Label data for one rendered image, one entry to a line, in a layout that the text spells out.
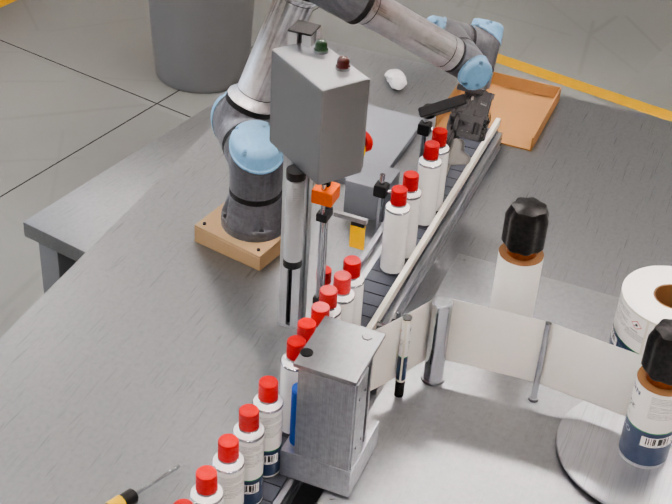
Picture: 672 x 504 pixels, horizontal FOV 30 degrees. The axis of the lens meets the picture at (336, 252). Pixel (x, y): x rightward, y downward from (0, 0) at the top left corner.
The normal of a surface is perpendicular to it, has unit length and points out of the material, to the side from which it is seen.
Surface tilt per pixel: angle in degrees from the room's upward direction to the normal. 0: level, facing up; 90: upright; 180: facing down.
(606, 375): 90
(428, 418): 0
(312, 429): 90
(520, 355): 90
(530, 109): 0
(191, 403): 0
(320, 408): 90
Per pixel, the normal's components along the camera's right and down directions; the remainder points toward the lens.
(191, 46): -0.10, 0.63
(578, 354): -0.47, 0.50
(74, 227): 0.05, -0.80
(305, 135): -0.84, 0.29
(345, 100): 0.54, 0.52
